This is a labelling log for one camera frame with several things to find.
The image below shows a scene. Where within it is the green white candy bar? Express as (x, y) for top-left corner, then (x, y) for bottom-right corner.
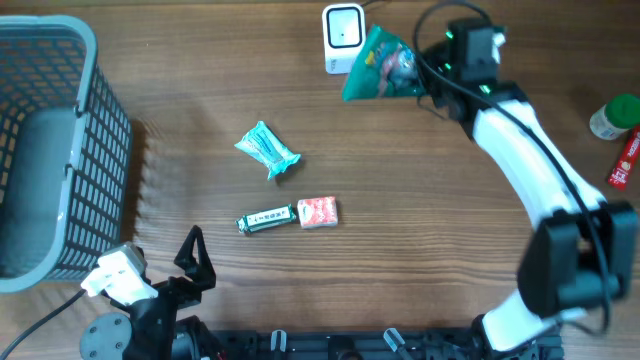
(236, 204), (297, 234)

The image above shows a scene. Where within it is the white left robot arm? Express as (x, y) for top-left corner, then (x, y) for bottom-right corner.
(80, 226), (227, 360)

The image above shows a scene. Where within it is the green cap white bottle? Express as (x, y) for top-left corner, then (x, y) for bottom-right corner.
(589, 94), (639, 140)

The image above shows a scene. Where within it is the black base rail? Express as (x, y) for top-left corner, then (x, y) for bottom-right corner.
(118, 327), (565, 360)

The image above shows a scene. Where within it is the orange white small box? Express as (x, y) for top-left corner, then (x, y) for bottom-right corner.
(297, 196), (338, 229)

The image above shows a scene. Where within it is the grey plastic mesh basket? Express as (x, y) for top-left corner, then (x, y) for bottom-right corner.
(1, 15), (134, 294)

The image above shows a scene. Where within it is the red Nescafe sachet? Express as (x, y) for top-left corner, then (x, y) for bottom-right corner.
(608, 127), (639, 190)

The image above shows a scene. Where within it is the teal white packet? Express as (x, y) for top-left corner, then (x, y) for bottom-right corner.
(235, 121), (301, 180)

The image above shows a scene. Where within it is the white barcode scanner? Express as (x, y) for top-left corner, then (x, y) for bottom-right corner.
(321, 3), (366, 75)

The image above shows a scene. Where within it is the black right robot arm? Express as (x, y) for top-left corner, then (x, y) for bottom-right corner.
(417, 15), (639, 359)

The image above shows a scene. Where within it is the green 3M gloves packet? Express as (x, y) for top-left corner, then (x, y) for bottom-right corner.
(342, 25), (426, 102)

